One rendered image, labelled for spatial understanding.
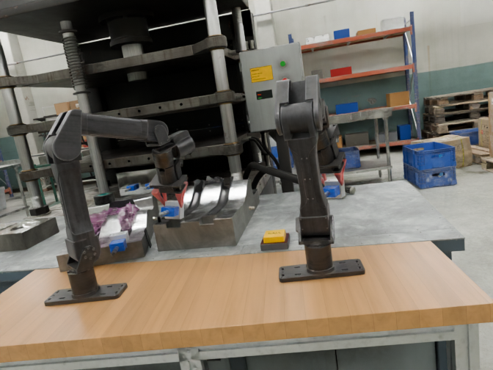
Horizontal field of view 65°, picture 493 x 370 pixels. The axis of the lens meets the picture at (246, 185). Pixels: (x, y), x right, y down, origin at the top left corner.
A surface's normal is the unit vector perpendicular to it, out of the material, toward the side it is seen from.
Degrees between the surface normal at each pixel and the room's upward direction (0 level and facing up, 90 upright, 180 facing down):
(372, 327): 90
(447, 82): 90
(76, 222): 82
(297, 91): 74
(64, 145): 90
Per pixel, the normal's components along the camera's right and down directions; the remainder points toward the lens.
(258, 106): -0.18, 0.22
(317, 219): -0.23, 0.47
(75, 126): 0.66, 0.05
